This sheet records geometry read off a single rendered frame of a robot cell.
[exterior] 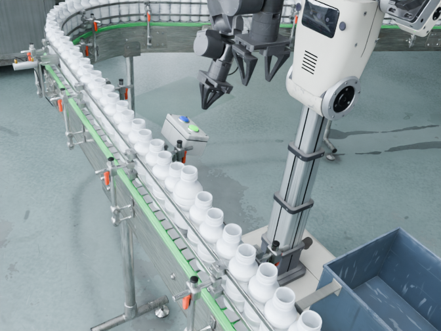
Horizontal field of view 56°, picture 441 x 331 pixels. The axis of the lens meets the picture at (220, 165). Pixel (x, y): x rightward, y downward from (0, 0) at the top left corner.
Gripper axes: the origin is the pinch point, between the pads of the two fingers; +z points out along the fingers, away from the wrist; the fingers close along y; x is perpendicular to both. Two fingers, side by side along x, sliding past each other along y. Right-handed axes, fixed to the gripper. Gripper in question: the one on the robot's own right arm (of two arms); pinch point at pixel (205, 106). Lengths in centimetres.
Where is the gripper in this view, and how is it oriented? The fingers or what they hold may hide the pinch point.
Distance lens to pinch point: 124.8
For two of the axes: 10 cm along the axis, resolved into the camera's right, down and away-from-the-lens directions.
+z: -3.6, 8.5, 3.8
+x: 7.6, 0.3, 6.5
